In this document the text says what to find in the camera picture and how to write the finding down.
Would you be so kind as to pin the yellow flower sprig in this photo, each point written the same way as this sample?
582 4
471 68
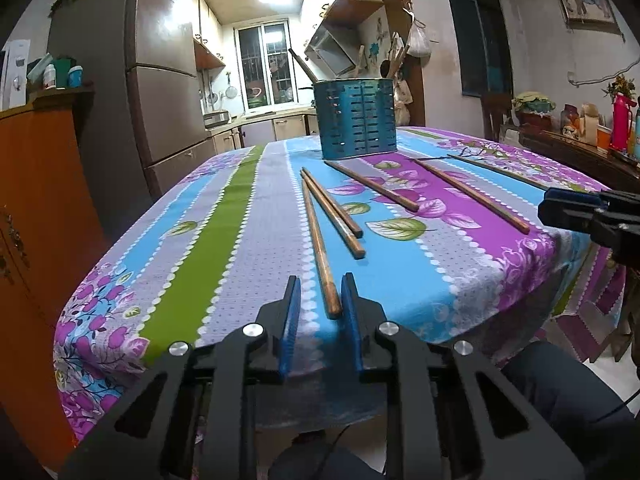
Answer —
619 87

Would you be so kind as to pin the glass jar with red lid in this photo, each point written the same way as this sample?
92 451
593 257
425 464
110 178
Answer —
570 119

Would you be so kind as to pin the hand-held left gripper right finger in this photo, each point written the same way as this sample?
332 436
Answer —
350 320

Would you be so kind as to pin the orange wooden cabinet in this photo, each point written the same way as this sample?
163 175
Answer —
40 185

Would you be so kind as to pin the blue and white jar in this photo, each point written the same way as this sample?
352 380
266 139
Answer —
75 77

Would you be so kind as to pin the steel range hood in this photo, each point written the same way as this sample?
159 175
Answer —
330 52

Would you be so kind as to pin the group of wooden chopsticks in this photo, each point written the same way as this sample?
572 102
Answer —
472 195

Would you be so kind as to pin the potted artificial flowers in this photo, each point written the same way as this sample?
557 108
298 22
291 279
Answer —
534 107

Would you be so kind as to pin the light cardboard box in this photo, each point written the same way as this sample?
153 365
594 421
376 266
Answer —
37 67

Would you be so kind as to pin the cream kitchen base cabinets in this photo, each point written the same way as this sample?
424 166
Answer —
265 132

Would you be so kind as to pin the hanging beige mesh bag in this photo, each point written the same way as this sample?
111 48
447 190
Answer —
403 97

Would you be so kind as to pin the brown wooden chopstick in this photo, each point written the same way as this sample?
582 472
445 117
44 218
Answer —
320 255

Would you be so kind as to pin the blue perforated utensil holder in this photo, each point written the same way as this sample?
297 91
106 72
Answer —
355 120

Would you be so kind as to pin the dark wooden sideboard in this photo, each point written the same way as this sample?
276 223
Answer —
565 155

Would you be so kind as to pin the red thermos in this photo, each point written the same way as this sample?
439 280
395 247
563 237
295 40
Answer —
622 122

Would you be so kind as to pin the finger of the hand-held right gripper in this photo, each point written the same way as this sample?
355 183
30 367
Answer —
575 196
570 217

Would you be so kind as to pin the person's right leg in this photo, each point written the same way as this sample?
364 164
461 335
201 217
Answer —
560 390

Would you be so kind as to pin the bronze refrigerator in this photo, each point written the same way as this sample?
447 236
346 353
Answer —
160 20

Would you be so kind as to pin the hanging white cloth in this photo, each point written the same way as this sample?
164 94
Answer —
399 55

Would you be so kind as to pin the person's left leg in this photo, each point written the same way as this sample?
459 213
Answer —
300 465

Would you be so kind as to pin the person's leg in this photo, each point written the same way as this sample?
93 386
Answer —
300 465
560 390

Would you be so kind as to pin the green container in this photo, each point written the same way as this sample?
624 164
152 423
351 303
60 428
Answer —
64 72

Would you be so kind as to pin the floral striped tablecloth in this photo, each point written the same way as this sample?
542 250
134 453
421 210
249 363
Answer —
225 240

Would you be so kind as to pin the white plastic bag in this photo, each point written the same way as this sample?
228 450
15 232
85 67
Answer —
418 40

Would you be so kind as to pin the framed elephant picture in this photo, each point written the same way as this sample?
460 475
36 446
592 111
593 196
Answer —
585 2

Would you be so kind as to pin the white microwave oven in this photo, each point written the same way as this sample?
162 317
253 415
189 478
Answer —
17 80

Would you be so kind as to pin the barred kitchen window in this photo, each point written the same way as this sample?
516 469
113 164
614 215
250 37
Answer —
262 65

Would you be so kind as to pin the dark room window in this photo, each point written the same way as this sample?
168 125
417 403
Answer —
475 35

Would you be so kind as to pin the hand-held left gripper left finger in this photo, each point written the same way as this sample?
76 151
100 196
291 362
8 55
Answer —
290 325

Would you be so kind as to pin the white pill bottle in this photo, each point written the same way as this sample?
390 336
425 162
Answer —
49 77

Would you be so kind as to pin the flower wall decal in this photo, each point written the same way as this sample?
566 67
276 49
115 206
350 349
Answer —
377 40

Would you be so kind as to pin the cream wall cabinets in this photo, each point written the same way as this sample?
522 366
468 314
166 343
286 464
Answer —
207 30

